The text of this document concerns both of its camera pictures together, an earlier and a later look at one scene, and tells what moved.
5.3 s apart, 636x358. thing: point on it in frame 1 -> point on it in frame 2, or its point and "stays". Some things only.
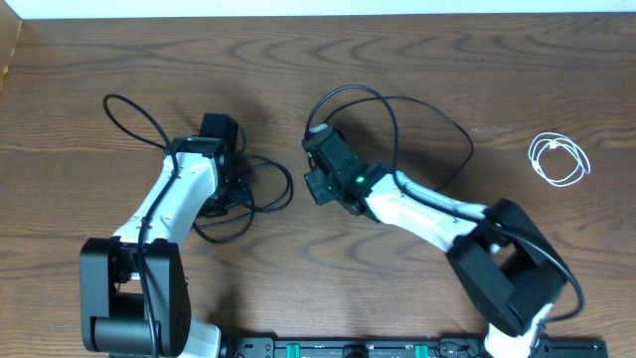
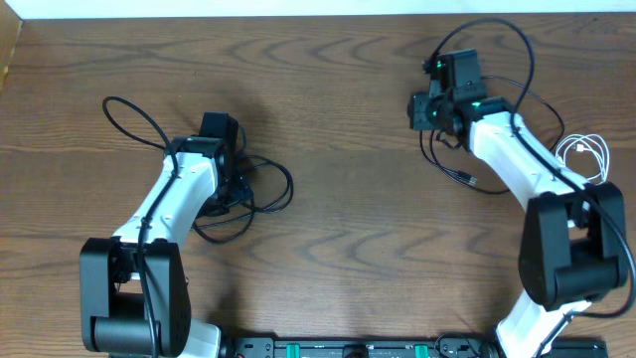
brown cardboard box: x=10 y=28 stays
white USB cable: x=543 y=140 -> x=602 y=145
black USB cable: x=425 y=102 -> x=525 y=88
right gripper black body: x=322 y=188 -> x=426 y=113
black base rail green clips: x=407 y=347 stays
